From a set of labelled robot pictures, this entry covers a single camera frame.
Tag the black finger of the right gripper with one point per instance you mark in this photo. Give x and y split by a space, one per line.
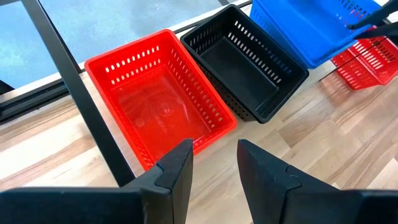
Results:
382 32
379 14

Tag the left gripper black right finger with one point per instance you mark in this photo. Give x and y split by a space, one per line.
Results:
267 186

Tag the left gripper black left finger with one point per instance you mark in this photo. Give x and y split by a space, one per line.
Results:
168 186

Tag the red plastic slotted basket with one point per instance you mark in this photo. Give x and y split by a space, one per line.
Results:
370 62
155 109

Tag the blue plastic slotted basket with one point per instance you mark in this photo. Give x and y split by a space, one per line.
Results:
304 28

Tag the black plastic slotted basket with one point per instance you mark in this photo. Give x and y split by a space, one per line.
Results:
239 68

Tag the black metal rig frame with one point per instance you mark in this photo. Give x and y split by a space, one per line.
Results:
31 99

